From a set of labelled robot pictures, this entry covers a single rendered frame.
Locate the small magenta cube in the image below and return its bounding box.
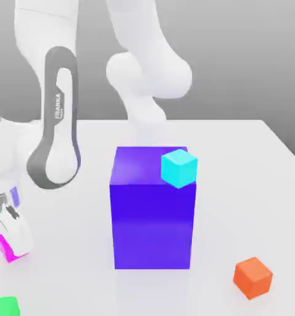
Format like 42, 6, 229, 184
0, 233, 30, 264

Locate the large blue box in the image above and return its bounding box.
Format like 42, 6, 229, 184
109, 146, 197, 270

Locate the small green cube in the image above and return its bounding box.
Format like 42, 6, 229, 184
0, 296, 22, 316

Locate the small cyan cube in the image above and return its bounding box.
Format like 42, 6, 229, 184
160, 148, 199, 189

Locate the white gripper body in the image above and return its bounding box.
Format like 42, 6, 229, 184
0, 206, 34, 257

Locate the small orange cube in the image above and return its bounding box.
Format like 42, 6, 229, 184
233, 256, 274, 301

